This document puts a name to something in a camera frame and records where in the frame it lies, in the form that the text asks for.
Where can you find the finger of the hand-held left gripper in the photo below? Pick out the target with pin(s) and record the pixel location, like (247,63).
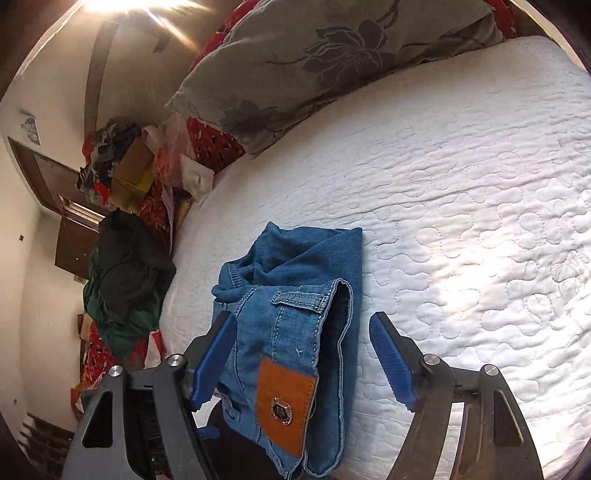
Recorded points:
(208,433)

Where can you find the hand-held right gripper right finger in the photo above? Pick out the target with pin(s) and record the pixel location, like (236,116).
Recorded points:
(392,360)

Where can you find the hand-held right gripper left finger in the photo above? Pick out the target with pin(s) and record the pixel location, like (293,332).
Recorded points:
(217,355)

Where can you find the blue denim pants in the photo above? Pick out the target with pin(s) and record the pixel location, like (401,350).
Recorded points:
(295,323)

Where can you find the dark green clothing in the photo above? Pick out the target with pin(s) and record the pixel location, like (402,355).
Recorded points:
(129,267)

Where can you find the white quilted mattress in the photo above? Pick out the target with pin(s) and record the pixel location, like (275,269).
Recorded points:
(461,207)

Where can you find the white flat packet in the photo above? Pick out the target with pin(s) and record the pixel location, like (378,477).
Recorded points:
(196,175)

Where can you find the orange plastic bag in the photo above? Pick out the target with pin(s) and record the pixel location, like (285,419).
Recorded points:
(168,157)

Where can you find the yellow cardboard box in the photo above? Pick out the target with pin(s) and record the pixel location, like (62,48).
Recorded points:
(134,161)

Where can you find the red floral bolster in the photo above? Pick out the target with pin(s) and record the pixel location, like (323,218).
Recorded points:
(212,143)

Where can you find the cardboard box with clothes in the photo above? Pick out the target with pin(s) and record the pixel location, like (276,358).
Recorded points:
(106,147)

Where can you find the brown wooden door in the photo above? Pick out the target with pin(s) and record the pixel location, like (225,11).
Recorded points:
(51,175)

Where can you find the grey floral pillow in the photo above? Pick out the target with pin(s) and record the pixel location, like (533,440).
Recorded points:
(323,55)

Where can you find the wall poster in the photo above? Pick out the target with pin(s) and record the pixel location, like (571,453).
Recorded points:
(30,127)

